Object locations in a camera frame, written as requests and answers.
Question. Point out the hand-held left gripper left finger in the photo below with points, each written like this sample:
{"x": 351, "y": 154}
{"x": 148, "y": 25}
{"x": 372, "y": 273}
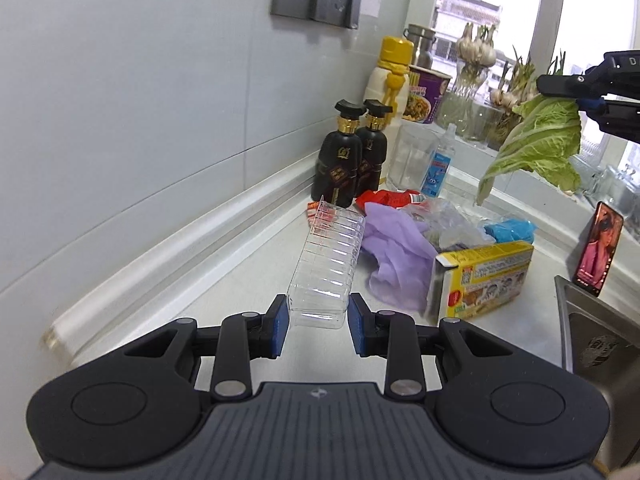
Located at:
{"x": 280, "y": 327}

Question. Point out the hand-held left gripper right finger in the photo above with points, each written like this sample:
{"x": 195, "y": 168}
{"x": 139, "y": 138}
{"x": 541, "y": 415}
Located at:
{"x": 357, "y": 327}

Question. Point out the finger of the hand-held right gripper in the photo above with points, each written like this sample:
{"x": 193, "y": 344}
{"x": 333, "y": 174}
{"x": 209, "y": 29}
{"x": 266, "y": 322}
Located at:
{"x": 565, "y": 85}
{"x": 590, "y": 105}

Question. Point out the green cabbage leaf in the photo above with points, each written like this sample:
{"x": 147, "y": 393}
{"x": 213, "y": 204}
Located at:
{"x": 540, "y": 140}

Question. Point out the clear plastic bottle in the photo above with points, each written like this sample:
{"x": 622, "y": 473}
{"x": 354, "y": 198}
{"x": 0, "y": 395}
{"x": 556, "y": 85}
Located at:
{"x": 325, "y": 270}

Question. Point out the purple plastic glove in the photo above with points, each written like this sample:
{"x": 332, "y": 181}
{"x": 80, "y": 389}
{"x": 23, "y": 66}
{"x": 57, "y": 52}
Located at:
{"x": 400, "y": 250}

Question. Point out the red wrapper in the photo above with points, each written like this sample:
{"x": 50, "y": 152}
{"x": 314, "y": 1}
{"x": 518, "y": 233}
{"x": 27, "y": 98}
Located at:
{"x": 390, "y": 199}

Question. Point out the clear plastic bag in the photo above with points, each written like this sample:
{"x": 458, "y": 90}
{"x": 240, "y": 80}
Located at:
{"x": 450, "y": 225}

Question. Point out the yellow cardboard box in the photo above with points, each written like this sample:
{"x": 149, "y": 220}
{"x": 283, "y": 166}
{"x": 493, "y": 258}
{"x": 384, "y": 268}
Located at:
{"x": 490, "y": 280}

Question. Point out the blue plastic glove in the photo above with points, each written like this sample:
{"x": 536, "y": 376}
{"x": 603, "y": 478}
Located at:
{"x": 510, "y": 230}

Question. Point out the sprouting garlic bunch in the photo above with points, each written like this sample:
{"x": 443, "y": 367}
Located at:
{"x": 477, "y": 47}
{"x": 510, "y": 90}

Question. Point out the glass jar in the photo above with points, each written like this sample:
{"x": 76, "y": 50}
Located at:
{"x": 487, "y": 122}
{"x": 462, "y": 100}

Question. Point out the clear glass tumbler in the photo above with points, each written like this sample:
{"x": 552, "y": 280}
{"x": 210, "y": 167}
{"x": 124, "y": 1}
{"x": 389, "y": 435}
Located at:
{"x": 620, "y": 190}

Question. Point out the building outside window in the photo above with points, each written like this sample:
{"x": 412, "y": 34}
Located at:
{"x": 465, "y": 10}

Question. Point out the purple instant noodle cup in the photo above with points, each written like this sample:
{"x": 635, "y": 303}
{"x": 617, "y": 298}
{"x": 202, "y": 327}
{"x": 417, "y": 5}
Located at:
{"x": 425, "y": 97}

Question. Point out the smartphone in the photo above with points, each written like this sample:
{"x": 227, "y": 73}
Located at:
{"x": 597, "y": 247}

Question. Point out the stainless steel bottle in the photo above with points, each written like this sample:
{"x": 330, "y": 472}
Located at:
{"x": 422, "y": 42}

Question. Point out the small bottle blue label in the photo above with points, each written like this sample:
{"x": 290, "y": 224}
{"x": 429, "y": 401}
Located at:
{"x": 439, "y": 167}

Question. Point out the black bottle gold cap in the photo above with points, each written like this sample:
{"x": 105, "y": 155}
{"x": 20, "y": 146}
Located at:
{"x": 374, "y": 150}
{"x": 337, "y": 165}

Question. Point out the clear plastic container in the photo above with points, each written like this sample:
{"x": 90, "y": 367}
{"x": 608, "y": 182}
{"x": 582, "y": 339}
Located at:
{"x": 412, "y": 160}

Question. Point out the white bottle yellow cap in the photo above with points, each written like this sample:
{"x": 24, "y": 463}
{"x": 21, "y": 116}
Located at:
{"x": 395, "y": 80}

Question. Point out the stainless steel sink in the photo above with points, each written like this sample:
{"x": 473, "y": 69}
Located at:
{"x": 595, "y": 340}

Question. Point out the white window frame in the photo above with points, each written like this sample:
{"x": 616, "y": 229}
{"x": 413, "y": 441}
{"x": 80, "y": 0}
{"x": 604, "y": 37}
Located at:
{"x": 547, "y": 15}

